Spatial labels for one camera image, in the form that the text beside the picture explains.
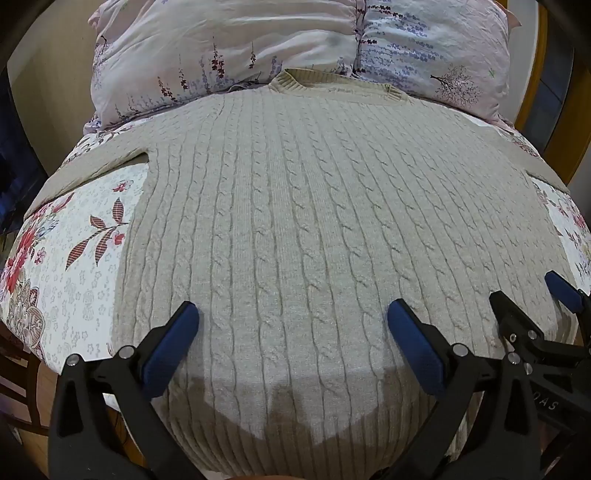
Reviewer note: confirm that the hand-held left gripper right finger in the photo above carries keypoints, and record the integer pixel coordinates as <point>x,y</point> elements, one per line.
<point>415,350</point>

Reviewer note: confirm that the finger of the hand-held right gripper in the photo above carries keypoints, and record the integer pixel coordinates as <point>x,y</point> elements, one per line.
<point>510,318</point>
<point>563,293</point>

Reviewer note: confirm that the dark wooden furniture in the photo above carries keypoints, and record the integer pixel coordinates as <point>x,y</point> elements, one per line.
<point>18,364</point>

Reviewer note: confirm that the pink floral pillow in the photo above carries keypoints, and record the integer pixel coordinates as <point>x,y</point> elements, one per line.
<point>221,41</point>

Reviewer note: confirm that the white blue-flowered pillow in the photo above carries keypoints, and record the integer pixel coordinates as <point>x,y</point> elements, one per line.
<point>429,46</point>

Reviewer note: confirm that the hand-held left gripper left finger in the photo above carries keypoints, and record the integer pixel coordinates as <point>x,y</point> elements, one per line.
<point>171,348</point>

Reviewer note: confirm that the red floral bed sheet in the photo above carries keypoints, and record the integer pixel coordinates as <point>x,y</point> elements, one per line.
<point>83,286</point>

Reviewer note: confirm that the yellow wooden bed frame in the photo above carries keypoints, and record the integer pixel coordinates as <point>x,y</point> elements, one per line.
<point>561,115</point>

